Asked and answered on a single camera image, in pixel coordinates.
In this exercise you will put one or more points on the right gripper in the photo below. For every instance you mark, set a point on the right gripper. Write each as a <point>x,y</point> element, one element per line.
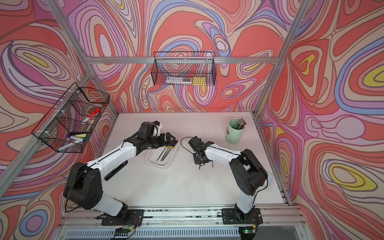
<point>197,161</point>

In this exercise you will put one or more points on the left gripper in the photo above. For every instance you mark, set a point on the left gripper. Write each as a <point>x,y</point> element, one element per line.
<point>163,142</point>

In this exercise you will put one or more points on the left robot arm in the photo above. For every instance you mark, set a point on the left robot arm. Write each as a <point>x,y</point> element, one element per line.
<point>84,185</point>

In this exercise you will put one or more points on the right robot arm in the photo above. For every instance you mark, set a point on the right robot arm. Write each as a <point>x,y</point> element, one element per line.
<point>250,176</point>

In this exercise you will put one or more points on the white storage tray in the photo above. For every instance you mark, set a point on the white storage tray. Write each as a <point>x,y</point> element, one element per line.
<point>152,155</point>

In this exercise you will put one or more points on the yellow box in basket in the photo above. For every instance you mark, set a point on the yellow box in basket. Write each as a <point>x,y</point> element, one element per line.
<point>199,81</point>

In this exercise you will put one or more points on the green pencil cup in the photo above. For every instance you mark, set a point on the green pencil cup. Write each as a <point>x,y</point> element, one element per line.
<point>233,136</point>

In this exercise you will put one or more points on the coloured pencils bundle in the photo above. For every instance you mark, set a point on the coloured pencils bundle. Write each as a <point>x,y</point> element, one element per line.
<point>241,123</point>

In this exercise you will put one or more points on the clear tube in basket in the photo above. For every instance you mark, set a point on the clear tube in basket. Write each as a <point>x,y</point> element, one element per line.
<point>179,81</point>

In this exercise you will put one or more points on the red marker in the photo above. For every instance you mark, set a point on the red marker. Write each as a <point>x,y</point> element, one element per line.
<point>91,116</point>

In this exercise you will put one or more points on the blue cap marker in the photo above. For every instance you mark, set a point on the blue cap marker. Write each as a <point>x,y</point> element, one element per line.
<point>76,139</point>

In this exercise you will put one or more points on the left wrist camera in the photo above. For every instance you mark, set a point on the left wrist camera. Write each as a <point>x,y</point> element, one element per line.
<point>157,128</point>

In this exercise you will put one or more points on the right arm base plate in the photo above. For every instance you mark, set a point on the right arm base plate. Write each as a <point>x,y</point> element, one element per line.
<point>236,217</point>

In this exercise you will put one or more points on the black wire basket back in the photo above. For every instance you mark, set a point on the black wire basket back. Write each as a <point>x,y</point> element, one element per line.
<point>186,64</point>

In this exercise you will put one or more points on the black wire basket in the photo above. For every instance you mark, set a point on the black wire basket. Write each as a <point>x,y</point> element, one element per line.
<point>66,116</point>
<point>186,64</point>

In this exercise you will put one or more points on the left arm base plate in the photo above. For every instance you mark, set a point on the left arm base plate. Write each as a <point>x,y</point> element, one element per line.
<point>124,218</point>

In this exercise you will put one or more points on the aluminium rail front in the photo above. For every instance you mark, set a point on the aluminium rail front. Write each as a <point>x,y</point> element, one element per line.
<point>278,222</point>

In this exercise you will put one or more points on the black wire basket left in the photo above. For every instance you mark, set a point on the black wire basket left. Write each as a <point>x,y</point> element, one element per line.
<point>66,116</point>

